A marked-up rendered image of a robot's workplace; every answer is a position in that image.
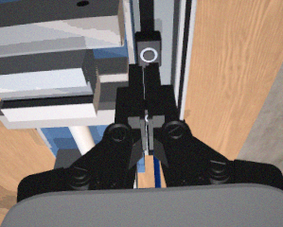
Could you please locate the grey slotted metal block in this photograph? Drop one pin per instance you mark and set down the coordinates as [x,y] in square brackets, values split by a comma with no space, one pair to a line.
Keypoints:
[51,85]

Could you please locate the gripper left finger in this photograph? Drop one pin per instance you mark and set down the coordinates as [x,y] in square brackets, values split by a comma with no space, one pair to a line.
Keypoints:
[112,162]

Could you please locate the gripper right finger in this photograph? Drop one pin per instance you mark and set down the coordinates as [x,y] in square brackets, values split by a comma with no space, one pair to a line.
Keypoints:
[185,158]

